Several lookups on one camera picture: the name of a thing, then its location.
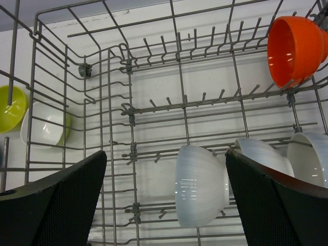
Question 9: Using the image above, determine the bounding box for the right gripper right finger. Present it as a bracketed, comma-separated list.
[225, 149, 327, 245]

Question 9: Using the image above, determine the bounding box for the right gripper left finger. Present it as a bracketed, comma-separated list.
[1, 151, 107, 245]

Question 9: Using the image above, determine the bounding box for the white round bowl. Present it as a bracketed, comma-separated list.
[235, 138, 294, 177]
[287, 132, 327, 188]
[175, 145, 229, 228]

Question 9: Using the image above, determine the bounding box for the white square bowl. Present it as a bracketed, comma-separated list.
[31, 101, 72, 149]

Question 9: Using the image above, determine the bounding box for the lime green bowl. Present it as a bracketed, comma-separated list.
[1, 86, 29, 134]

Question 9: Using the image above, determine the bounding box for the grey wire dish rack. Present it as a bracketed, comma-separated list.
[1, 1, 327, 245]

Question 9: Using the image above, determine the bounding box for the orange bowl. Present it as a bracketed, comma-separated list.
[267, 16, 327, 88]

